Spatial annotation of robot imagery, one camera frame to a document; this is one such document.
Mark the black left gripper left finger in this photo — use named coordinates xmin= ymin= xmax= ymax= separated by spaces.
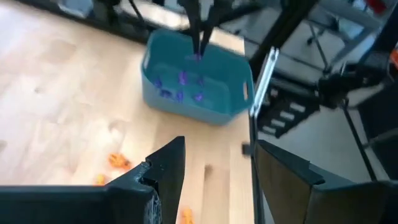
xmin=0 ymin=136 xmax=187 ymax=224

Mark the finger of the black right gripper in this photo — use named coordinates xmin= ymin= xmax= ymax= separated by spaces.
xmin=185 ymin=0 xmax=201 ymax=54
xmin=199 ymin=0 xmax=223 ymax=56

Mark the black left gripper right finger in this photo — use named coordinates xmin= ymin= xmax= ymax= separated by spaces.
xmin=254 ymin=139 xmax=398 ymax=224

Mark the orange foam pumpkin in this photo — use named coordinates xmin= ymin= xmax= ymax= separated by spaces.
xmin=108 ymin=152 xmax=132 ymax=171
xmin=181 ymin=207 xmax=195 ymax=224
xmin=94 ymin=174 xmax=108 ymax=187

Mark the teal plastic bin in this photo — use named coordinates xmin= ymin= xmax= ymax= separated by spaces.
xmin=140 ymin=28 xmax=256 ymax=126

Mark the black orange striped floor mat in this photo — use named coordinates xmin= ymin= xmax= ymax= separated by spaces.
xmin=257 ymin=86 xmax=321 ymax=139

